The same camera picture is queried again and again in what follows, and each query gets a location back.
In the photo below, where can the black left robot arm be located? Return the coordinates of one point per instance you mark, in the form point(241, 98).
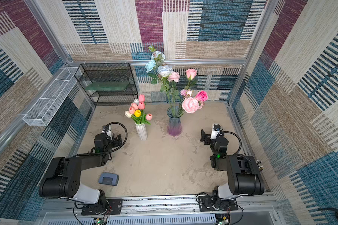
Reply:
point(63, 178)

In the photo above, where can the yellow tulip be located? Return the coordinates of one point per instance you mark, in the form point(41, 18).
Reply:
point(137, 113)

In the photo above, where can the aluminium front rail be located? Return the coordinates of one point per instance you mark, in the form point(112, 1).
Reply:
point(165, 210)

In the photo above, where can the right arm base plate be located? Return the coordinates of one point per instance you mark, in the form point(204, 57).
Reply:
point(209, 203)

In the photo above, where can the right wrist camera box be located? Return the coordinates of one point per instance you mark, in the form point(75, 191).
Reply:
point(216, 128)

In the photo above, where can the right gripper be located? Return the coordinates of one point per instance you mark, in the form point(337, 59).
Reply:
point(205, 136)

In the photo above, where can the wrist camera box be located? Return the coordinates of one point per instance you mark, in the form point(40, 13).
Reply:
point(107, 131)
point(216, 128)

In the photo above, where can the white mesh wall basket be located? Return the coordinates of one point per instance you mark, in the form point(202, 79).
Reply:
point(45, 108)

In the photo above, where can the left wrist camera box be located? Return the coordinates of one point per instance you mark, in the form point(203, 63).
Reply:
point(107, 131)

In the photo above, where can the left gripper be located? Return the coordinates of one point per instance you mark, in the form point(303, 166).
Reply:
point(114, 141)

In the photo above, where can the blue grey small device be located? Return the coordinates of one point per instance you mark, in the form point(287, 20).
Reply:
point(109, 179)

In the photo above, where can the black mesh shelf rack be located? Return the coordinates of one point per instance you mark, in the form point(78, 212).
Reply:
point(108, 72)

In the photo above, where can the green pad on shelf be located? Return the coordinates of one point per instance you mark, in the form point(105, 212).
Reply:
point(107, 86)

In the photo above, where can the pink tulip picked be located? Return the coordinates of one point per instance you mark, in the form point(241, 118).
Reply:
point(141, 105)
point(149, 117)
point(141, 98)

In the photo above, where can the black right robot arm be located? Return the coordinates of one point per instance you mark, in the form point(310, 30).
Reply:
point(243, 173)

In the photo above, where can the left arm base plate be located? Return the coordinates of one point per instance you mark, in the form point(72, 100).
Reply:
point(109, 207)

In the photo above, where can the purple glass vase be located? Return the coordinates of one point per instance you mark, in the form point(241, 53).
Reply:
point(174, 127)

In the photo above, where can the rose bouquet with leaves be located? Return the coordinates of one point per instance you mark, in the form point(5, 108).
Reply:
point(181, 101)

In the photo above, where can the white ribbed vase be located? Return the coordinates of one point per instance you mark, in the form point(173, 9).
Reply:
point(141, 130)

